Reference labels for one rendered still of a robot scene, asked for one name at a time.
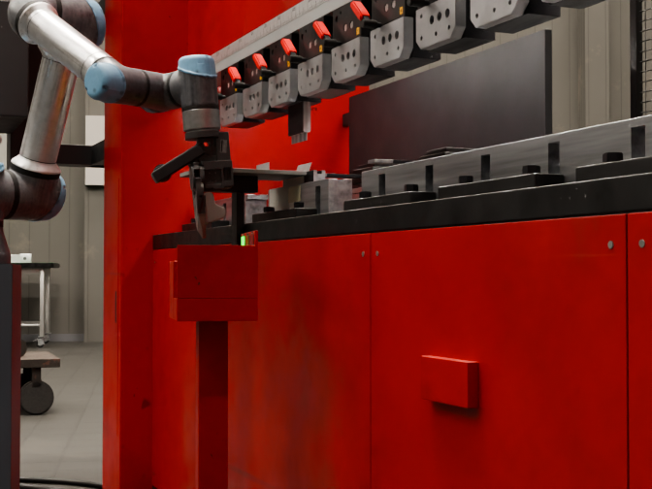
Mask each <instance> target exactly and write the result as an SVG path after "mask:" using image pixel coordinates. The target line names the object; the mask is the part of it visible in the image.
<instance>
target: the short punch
mask: <svg viewBox="0 0 652 489"><path fill-rule="evenodd" d="M308 132H310V102H307V101H303V102H300V103H298V104H295V105H292V106H290V107H288V136H289V137H291V145H294V144H297V143H300V142H303V141H307V140H308Z"/></svg>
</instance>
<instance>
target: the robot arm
mask: <svg viewBox="0 0 652 489"><path fill-rule="evenodd" d="M8 21H9V23H10V25H11V27H12V29H13V30H14V31H15V32H16V34H18V36H19V37H20V38H21V39H23V40H24V41H25V42H27V43H29V44H32V45H38V48H39V50H40V51H41V53H42V60H41V65H40V69H39V73H38V78H37V81H36V85H35V90H34V94H33V98H32V102H31V107H30V111H29V115H28V119H27V123H26V127H25V132H24V136H23V140H22V145H21V149H20V153H19V155H18V156H16V157H14V158H12V160H11V165H10V169H9V170H5V167H4V164H3V163H1V162H0V264H11V253H10V250H9V247H8V244H7V241H6V238H5V235H4V230H3V225H4V219H8V220H28V221H32V222H34V221H45V220H50V219H52V218H53V217H55V216H56V215H57V214H58V213H59V212H60V210H61V209H62V207H63V205H64V202H65V198H66V189H64V187H65V186H66V185H65V181H64V179H63V178H62V177H61V176H60V173H61V170H60V169H59V167H58V166H57V164H56V160H57V156H58V152H59V149H60V145H61V141H62V136H63V132H64V128H65V124H66V120H67V116H68V112H69V108H70V104H71V100H72V96H73V92H74V87H75V83H76V79H77V77H78V78H80V79H81V80H82V81H83V82H84V87H85V89H86V90H87V94H88V96H89V97H91V98H92V99H94V100H98V101H101V102H104V103H116V104H121V105H128V106H135V107H141V108H142V109H144V110H145V111H146V112H148V113H152V114H154V113H165V112H167V111H169V110H174V109H178V108H181V111H182V122H183V131H184V132H186V133H185V134H184V135H185V140H186V141H196V143H197V144H196V145H195V146H194V147H191V148H190V149H188V150H187V151H185V152H183V153H182V154H180V155H179V156H177V157H175V158H174V159H172V160H171V161H169V162H167V163H166V164H159V165H157V166H156V167H155V168H154V170H153V172H152V173H151V177H152V178H153V180H154V182H155V183H159V182H166V181H168V180H169V179H170V178H171V176H172V174H174V173H175V172H177V171H179V170H180V169H182V168H183V167H185V166H186V165H188V167H189V181H190V188H191V190H192V199H193V207H194V214H195V221H196V227H197V231H198V232H199V234H200V235H201V237H202V238H203V239H205V238H206V224H208V223H211V222H214V221H217V220H219V219H221V218H224V217H225V216H226V209H225V208H223V207H221V206H219V205H217V204H216V203H215V201H214V196H213V194H212V193H211V192H209V191H207V192H205V193H204V190H211V191H221V189H229V188H231V187H232V186H234V177H233V164H232V160H231V155H230V143H229V132H220V131H218V130H219V129H220V128H221V126H220V115H219V105H218V92H217V79H216V78H217V74H216V71H215V63H214V59H213V58H212V57H211V56H209V55H205V54H193V55H187V56H183V57H182V58H180V59H179V66H178V70H177V71H175V72H171V73H166V74H162V73H156V72H151V71H146V70H141V69H135V68H129V67H125V66H123V65H122V64H120V63H119V62H118V61H116V60H115V59H114V58H112V57H111V56H110V55H108V54H107V53H106V52H104V51H103V50H102V49H100V48H99V47H100V45H102V43H103V41H104V38H105V35H106V19H105V15H104V14H103V10H102V8H101V7H100V5H99V4H98V3H97V2H95V1H94V0H11V2H10V4H9V7H8ZM204 142H206V143H208V144H209V146H208V147H205V146H204Z"/></svg>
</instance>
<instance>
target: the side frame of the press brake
mask: <svg viewBox="0 0 652 489"><path fill-rule="evenodd" d="M105 19H106V35H105V52H106V53H107V54H108V55H110V56H111V57H112V58H114V59H115V60H116V61H118V62H119V63H120V64H122V65H123V66H125V67H129V68H135V69H141V70H146V71H151V72H156V73H162V74H166V73H171V72H175V71H177V70H178V66H179V59H180V58H182V57H183V56H187V55H188V0H105ZM369 90H370V86H369V85H368V86H359V85H355V90H354V91H351V92H349V93H346V94H344V95H341V96H338V97H336V98H333V99H321V103H319V104H316V105H313V106H310V132H308V140H307V141H303V142H300V143H297V144H294V145H291V137H289V136H288V114H287V115H285V116H282V117H279V118H276V119H273V120H268V119H265V123H262V124H259V125H257V126H254V127H251V128H248V129H243V128H228V127H222V126H221V123H220V126H221V128H220V129H219V130H218V131H220V132H229V143H230V155H231V160H232V164H233V168H237V169H256V165H260V164H264V163H268V162H270V170H285V171H297V168H298V166H299V165H303V164H307V163H310V162H311V166H310V171H312V170H317V171H322V170H323V171H325V174H348V175H349V126H342V115H343V114H347V113H349V97H351V96H354V95H357V94H360V93H363V92H366V91H369ZM185 133H186V132H184V131H183V122H182V111H181V108H178V109H174V110H169V111H167V112H165V113H154V114H152V113H148V112H146V111H145V110H144V109H142V108H141V107H135V106H128V105H121V104H116V103H105V155H104V319H103V483H102V489H152V484H151V467H152V262H153V235H159V234H167V233H175V232H182V224H188V223H191V218H195V214H194V207H193V199H192V190H191V188H190V181H189V178H180V177H179V174H180V173H184V172H187V171H189V167H188V165H186V166H185V167H183V168H182V169H180V170H179V171H177V172H175V173H174V174H172V176H171V178H170V179H169V180H168V181H166V182H159V183H155V182H154V180H153V178H152V177H151V173H152V172H153V170H154V168H155V167H156V166H157V165H159V164H166V163H167V162H169V161H171V160H172V159H174V158H175V157H177V156H179V155H180V154H182V153H183V152H185V151H187V150H188V149H190V148H191V147H194V146H195V145H196V144H197V143H196V141H186V140H185V135H184V134H185Z"/></svg>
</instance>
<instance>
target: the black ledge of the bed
mask: <svg viewBox="0 0 652 489"><path fill-rule="evenodd" d="M649 210H652V173H645V174H637V175H629V176H622V177H614V178H606V179H591V180H585V181H577V182H569V183H561V184H553V185H546V186H538V187H530V188H522V189H514V190H507V191H499V192H491V193H483V194H475V195H468V196H460V197H452V198H444V199H437V200H429V201H422V202H414V203H406V204H399V205H391V206H383V207H375V208H367V209H360V210H352V211H344V212H329V213H322V214H314V215H306V216H298V217H290V218H283V219H275V220H267V221H260V222H252V223H245V224H244V232H245V233H247V232H251V231H255V230H257V231H258V242H259V241H270V240H283V239H295V238H307V237H319V236H332V235H344V234H356V233H369V232H380V231H393V230H406V229H417V228H430V227H441V226H454V225H467V224H478V223H491V222H503V221H515V220H528V219H540V218H552V217H564V216H577V215H589V214H601V213H614V212H637V211H649ZM231 243H232V225H229V226H221V227H213V228H206V238H205V239H203V238H202V237H201V235H200V234H199V232H198V231H197V230H190V231H182V232H175V233H167V234H159V235H153V249H161V248H173V247H177V245H222V244H231Z"/></svg>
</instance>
